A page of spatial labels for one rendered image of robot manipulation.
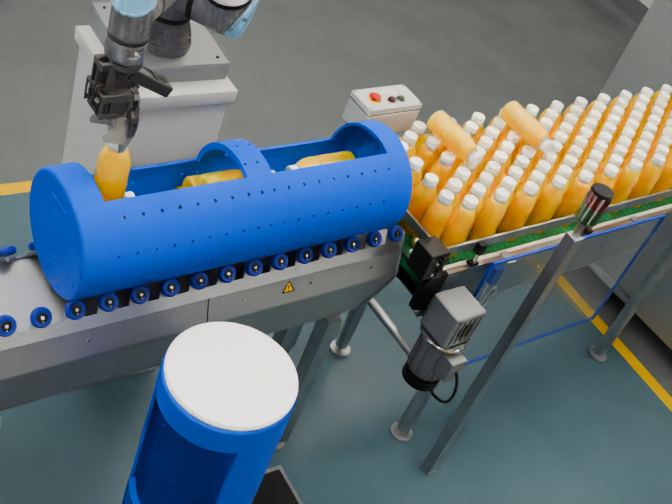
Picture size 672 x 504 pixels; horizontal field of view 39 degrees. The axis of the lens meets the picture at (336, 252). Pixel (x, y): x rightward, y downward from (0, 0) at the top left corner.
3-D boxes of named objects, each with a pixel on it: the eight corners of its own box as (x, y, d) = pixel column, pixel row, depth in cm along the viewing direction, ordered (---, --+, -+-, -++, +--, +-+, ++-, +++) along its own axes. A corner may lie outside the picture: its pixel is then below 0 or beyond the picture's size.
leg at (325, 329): (263, 439, 314) (318, 310, 274) (278, 433, 317) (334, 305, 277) (272, 453, 311) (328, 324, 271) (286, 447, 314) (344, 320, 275)
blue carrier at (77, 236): (23, 243, 215) (33, 139, 198) (332, 185, 266) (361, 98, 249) (74, 329, 200) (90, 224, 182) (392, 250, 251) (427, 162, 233)
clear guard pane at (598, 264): (429, 375, 293) (493, 263, 262) (592, 316, 339) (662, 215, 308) (430, 376, 293) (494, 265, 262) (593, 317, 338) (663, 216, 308)
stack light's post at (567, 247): (419, 466, 326) (565, 231, 256) (428, 462, 328) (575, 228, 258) (426, 475, 324) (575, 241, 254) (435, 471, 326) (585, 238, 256)
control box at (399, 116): (341, 117, 281) (351, 89, 275) (392, 110, 293) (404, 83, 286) (359, 138, 276) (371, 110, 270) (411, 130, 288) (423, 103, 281)
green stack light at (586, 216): (569, 212, 252) (578, 198, 249) (585, 208, 255) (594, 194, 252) (586, 228, 248) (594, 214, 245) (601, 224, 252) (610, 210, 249)
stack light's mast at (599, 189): (559, 229, 255) (587, 184, 245) (575, 225, 259) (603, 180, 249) (575, 245, 252) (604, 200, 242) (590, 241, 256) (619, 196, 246)
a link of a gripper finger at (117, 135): (97, 155, 187) (99, 113, 182) (125, 151, 191) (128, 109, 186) (104, 163, 185) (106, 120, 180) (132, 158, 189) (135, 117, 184)
